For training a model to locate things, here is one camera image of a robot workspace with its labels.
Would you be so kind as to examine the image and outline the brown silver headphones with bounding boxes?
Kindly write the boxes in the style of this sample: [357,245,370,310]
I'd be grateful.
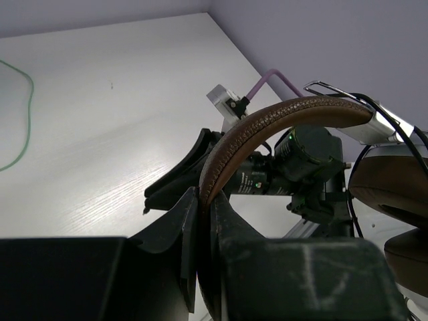
[199,88,427,296]

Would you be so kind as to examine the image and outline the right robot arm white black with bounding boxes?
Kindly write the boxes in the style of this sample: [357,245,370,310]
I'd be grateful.
[143,125,354,237]

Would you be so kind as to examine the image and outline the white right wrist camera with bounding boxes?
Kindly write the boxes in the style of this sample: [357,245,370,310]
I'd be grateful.
[207,84,249,133]

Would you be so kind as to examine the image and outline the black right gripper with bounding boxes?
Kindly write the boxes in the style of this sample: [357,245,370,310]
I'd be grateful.
[143,128,273,215]

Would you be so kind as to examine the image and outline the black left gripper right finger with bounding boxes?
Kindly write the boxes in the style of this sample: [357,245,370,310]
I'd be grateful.
[198,194,409,320]

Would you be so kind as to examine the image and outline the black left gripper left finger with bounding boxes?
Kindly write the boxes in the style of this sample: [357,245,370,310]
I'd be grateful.
[1,187,198,320]

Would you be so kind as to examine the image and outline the green headphone cable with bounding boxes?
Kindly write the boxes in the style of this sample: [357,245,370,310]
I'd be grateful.
[0,59,35,173]

